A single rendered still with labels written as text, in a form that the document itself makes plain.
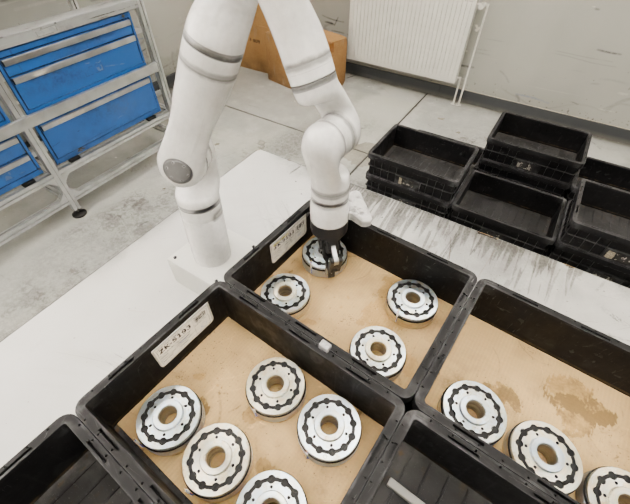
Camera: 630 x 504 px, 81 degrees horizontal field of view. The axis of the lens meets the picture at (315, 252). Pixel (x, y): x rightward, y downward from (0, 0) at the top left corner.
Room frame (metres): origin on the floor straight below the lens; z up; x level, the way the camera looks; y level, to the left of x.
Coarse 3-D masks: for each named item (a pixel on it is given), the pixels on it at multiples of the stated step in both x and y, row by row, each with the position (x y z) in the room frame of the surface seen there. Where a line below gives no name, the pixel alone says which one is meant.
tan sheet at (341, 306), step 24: (288, 264) 0.55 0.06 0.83; (360, 264) 0.55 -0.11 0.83; (312, 288) 0.48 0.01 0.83; (336, 288) 0.48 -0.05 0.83; (360, 288) 0.48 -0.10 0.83; (384, 288) 0.48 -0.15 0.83; (312, 312) 0.42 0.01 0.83; (336, 312) 0.42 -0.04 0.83; (360, 312) 0.42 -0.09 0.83; (384, 312) 0.42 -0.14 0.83; (336, 336) 0.37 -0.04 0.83; (408, 336) 0.37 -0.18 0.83; (432, 336) 0.37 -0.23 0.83; (408, 360) 0.32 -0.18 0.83
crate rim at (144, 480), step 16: (208, 288) 0.41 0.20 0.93; (224, 288) 0.41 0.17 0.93; (192, 304) 0.37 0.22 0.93; (256, 304) 0.37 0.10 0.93; (176, 320) 0.34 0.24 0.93; (272, 320) 0.34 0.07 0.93; (160, 336) 0.31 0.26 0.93; (304, 336) 0.31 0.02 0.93; (144, 352) 0.28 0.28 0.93; (320, 352) 0.28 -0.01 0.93; (128, 368) 0.26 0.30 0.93; (352, 368) 0.25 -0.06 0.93; (96, 384) 0.23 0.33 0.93; (368, 384) 0.23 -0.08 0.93; (80, 400) 0.20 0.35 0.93; (400, 400) 0.20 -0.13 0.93; (80, 416) 0.18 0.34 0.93; (400, 416) 0.18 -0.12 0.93; (96, 432) 0.16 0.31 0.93; (384, 432) 0.16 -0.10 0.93; (112, 448) 0.14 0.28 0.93; (384, 448) 0.14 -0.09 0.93; (128, 464) 0.12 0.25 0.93; (368, 464) 0.12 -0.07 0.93; (144, 480) 0.10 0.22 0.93; (160, 496) 0.09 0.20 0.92; (352, 496) 0.08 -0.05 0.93
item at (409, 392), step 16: (304, 208) 0.63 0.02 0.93; (288, 224) 0.58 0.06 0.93; (272, 240) 0.54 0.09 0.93; (400, 240) 0.53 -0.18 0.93; (432, 256) 0.49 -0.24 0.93; (464, 272) 0.45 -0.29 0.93; (240, 288) 0.41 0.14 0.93; (464, 288) 0.41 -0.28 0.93; (272, 304) 0.37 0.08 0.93; (464, 304) 0.38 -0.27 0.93; (288, 320) 0.34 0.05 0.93; (448, 320) 0.34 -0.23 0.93; (320, 336) 0.31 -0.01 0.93; (336, 352) 0.29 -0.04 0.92; (432, 352) 0.29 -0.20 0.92; (368, 368) 0.25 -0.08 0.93; (384, 384) 0.23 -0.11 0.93; (416, 384) 0.23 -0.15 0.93
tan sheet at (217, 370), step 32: (224, 320) 0.40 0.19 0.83; (192, 352) 0.33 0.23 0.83; (224, 352) 0.33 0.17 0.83; (256, 352) 0.33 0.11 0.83; (160, 384) 0.27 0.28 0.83; (192, 384) 0.27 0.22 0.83; (224, 384) 0.27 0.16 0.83; (320, 384) 0.27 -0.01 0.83; (128, 416) 0.21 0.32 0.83; (224, 416) 0.21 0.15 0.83; (256, 448) 0.16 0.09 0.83; (288, 448) 0.16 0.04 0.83; (320, 480) 0.12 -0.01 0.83; (352, 480) 0.12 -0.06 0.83
